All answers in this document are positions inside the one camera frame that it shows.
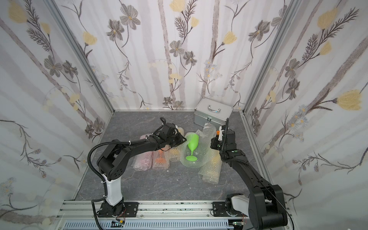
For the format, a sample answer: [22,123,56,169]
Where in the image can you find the yellow glass in bubble wrap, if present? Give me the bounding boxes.
[198,150,222,185]

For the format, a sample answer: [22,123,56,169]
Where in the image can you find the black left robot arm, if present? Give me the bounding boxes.
[95,123,186,207]

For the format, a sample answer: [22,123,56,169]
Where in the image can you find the green plastic wine glass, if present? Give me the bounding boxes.
[186,133,199,162]

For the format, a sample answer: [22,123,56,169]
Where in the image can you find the amber glass in bubble wrap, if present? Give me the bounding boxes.
[169,127,185,162]

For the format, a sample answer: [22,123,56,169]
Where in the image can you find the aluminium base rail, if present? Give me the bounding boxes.
[51,200,253,230]

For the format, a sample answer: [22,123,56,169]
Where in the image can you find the orange glass in bubble wrap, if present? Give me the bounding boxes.
[152,149,170,170]

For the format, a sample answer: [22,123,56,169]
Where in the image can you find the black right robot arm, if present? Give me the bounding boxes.
[210,126,288,230]

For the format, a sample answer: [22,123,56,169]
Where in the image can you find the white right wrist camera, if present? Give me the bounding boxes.
[217,126,226,141]

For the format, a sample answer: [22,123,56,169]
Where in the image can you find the pink glass in bubble wrap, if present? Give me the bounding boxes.
[132,151,153,171]

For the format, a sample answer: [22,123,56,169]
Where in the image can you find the black corrugated cable conduit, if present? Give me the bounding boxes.
[87,140,147,230]

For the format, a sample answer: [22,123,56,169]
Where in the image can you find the silver aluminium first aid case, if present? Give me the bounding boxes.
[194,98,233,129]

